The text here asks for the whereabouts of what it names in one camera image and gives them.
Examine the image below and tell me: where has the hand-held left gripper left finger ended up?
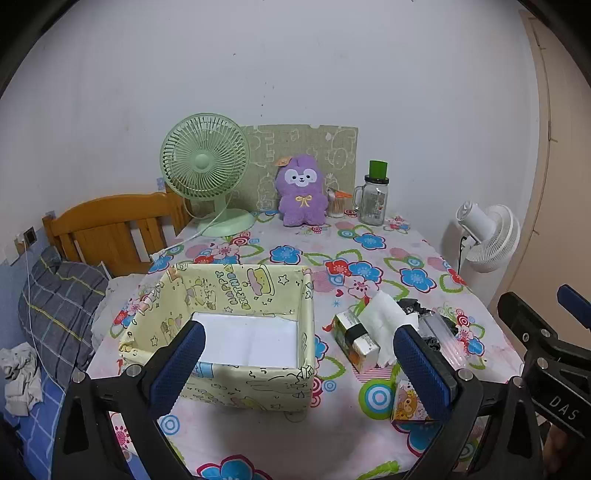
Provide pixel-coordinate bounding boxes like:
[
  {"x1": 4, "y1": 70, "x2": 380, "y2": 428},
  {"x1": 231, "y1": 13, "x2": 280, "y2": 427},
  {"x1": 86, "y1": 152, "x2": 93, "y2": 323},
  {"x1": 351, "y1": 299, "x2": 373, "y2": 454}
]
[{"x1": 52, "y1": 319, "x2": 207, "y2": 480}]

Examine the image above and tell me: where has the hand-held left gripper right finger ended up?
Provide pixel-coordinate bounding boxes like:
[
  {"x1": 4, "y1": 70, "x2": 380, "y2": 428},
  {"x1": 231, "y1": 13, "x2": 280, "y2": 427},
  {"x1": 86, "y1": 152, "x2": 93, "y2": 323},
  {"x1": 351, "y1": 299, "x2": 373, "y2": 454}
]
[{"x1": 392, "y1": 324, "x2": 543, "y2": 480}]

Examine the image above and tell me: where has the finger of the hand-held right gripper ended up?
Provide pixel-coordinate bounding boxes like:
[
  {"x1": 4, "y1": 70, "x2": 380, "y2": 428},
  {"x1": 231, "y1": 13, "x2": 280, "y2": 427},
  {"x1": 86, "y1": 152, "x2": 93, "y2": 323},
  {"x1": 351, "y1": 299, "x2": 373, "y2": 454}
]
[
  {"x1": 557, "y1": 284, "x2": 591, "y2": 329},
  {"x1": 498, "y1": 292, "x2": 591, "y2": 367}
]

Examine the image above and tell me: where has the bear printed packet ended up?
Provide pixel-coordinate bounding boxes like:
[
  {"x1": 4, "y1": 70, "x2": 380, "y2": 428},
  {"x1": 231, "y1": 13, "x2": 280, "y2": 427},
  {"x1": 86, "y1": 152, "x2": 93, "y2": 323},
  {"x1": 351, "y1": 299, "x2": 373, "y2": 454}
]
[{"x1": 390, "y1": 373, "x2": 439, "y2": 424}]

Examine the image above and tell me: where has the white tissue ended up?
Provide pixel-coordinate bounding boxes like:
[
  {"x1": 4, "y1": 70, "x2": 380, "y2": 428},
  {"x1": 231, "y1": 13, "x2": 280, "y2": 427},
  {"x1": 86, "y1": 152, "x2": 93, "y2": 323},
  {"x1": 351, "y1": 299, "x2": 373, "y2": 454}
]
[{"x1": 358, "y1": 291, "x2": 408, "y2": 367}]

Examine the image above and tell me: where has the black plastic bag roll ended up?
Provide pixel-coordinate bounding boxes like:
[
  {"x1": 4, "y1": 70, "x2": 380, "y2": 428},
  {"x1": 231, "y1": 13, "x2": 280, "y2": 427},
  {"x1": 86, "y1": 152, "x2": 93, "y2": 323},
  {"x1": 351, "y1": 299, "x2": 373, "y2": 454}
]
[{"x1": 397, "y1": 298, "x2": 458, "y2": 352}]

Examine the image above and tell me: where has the tissue pack with black band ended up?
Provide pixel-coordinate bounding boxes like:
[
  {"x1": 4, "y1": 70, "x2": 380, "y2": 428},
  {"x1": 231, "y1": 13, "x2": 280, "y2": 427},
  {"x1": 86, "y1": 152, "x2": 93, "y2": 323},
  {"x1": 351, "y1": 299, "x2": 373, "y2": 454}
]
[{"x1": 333, "y1": 308, "x2": 380, "y2": 374}]

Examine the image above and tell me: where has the yellow printed storage box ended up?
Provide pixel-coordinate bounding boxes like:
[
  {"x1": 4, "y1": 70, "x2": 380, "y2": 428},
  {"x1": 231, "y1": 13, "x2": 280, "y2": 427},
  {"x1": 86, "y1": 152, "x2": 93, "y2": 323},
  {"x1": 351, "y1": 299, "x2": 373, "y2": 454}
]
[{"x1": 119, "y1": 263, "x2": 316, "y2": 413}]

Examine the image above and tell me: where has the person's right hand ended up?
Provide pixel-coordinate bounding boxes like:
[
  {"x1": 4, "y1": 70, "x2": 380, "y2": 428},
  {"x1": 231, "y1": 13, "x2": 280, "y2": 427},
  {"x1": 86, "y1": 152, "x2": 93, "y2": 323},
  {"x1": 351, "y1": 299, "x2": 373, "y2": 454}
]
[{"x1": 544, "y1": 427, "x2": 573, "y2": 480}]

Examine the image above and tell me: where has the white quilt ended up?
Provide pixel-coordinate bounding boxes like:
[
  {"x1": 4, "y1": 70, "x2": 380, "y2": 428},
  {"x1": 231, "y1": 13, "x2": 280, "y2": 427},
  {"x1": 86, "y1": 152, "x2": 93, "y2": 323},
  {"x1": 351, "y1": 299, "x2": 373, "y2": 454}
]
[{"x1": 90, "y1": 274, "x2": 153, "y2": 356}]

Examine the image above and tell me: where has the white standing fan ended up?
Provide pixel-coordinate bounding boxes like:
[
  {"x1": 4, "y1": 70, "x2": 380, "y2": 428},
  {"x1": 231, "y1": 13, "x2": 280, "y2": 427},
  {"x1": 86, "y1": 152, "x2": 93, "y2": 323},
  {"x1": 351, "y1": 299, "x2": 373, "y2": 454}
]
[{"x1": 441, "y1": 200, "x2": 522, "y2": 296}]

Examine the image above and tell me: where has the beige wardrobe door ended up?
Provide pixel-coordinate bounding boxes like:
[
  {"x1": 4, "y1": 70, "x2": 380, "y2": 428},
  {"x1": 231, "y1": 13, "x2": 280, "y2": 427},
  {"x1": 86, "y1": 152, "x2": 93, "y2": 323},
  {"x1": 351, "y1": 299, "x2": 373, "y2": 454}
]
[{"x1": 496, "y1": 9, "x2": 591, "y2": 333}]

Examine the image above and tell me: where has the floral tablecloth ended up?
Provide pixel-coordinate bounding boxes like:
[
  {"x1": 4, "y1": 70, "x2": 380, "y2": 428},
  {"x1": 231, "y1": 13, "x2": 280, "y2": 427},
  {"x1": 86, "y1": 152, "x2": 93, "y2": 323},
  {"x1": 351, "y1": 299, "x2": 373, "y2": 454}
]
[{"x1": 85, "y1": 210, "x2": 527, "y2": 480}]

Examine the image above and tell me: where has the grey plaid pillow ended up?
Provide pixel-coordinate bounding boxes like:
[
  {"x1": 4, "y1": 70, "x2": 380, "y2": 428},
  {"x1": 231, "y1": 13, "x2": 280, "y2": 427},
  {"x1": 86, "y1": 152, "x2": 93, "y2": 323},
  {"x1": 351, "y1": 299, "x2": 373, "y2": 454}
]
[{"x1": 18, "y1": 244, "x2": 112, "y2": 386}]

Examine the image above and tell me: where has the blue bed sheet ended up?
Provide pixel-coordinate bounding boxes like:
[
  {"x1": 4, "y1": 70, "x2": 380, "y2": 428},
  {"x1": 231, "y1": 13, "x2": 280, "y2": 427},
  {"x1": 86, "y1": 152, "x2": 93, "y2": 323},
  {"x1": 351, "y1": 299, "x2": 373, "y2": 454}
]
[{"x1": 0, "y1": 364, "x2": 75, "y2": 480}]

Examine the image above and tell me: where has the white crumpled cloth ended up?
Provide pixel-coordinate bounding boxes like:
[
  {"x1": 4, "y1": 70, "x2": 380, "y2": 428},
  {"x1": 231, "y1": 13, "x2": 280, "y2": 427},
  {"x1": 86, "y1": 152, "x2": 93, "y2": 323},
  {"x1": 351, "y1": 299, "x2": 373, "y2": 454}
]
[{"x1": 0, "y1": 344, "x2": 43, "y2": 416}]

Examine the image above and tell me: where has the glass jar with green lid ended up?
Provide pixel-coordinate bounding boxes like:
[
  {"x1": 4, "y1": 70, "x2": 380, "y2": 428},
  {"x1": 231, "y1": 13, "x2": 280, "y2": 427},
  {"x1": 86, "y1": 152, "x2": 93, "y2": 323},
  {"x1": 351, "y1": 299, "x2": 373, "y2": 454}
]
[{"x1": 353, "y1": 160, "x2": 391, "y2": 227}]

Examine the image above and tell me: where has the cotton swab jar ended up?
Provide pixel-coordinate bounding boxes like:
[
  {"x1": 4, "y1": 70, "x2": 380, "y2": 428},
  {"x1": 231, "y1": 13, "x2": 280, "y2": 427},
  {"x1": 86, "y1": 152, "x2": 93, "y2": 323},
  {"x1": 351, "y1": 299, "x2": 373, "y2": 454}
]
[{"x1": 327, "y1": 187, "x2": 352, "y2": 219}]

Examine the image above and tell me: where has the purple plush toy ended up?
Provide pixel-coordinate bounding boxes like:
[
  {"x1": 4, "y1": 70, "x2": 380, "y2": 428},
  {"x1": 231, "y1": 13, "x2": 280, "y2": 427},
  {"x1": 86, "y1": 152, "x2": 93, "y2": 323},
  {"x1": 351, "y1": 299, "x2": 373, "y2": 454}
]
[{"x1": 276, "y1": 154, "x2": 331, "y2": 228}]

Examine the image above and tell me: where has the green desk fan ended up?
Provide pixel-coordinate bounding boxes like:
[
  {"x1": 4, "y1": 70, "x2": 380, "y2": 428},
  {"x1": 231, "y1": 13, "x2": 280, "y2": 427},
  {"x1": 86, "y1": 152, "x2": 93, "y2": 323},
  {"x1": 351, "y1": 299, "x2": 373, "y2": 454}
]
[{"x1": 160, "y1": 114, "x2": 256, "y2": 237}]

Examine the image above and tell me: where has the green printed board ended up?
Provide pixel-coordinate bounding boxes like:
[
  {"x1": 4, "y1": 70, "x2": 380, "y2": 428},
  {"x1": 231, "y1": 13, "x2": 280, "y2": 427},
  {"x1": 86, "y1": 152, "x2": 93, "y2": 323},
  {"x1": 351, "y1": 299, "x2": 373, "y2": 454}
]
[{"x1": 240, "y1": 124, "x2": 359, "y2": 213}]

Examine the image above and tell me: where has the white fan cable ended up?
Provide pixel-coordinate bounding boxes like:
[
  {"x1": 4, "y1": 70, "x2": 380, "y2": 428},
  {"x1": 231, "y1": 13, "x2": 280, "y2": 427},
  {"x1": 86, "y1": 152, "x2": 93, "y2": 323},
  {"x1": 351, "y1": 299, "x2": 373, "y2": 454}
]
[{"x1": 148, "y1": 203, "x2": 227, "y2": 261}]

